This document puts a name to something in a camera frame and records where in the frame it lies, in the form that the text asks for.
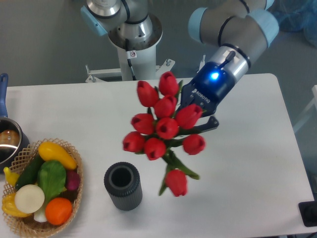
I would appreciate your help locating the blue handled saucepan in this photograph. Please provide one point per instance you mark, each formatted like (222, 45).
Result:
(12, 137)

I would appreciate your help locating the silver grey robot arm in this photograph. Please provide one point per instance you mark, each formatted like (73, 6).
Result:
(240, 29)

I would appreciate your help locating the yellow bell pepper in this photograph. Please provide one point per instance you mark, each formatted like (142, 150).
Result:
(9, 207)

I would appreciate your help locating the white round onion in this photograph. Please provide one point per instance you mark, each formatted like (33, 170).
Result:
(29, 198)

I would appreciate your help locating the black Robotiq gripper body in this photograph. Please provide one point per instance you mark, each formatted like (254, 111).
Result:
(208, 88)

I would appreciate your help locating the yellow squash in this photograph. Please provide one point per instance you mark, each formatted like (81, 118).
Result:
(49, 151)

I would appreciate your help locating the dark grey ribbed vase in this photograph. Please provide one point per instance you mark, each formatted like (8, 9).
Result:
(123, 184)

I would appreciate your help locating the dark green cucumber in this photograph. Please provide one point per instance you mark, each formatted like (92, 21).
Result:
(30, 173)

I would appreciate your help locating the green lettuce leaf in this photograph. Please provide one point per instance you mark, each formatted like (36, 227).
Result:
(51, 179)

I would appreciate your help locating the orange fruit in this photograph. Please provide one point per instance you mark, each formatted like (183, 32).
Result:
(58, 211)

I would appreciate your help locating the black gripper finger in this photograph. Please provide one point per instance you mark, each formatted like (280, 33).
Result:
(211, 124)

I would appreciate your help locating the black device at edge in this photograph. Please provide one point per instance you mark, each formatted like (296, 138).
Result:
(308, 211)

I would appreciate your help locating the red tulip bouquet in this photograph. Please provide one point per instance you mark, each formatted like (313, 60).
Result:
(162, 127)

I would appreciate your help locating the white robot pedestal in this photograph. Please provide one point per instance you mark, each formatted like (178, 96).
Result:
(136, 46)

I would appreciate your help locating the blue plastic bag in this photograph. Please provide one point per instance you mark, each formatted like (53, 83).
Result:
(297, 16)

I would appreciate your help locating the purple red onion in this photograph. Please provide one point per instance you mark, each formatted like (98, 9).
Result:
(72, 180)

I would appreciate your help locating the white frame at right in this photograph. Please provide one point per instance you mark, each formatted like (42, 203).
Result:
(306, 113)

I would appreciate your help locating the woven wicker basket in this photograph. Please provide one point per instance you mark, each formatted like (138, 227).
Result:
(27, 227)

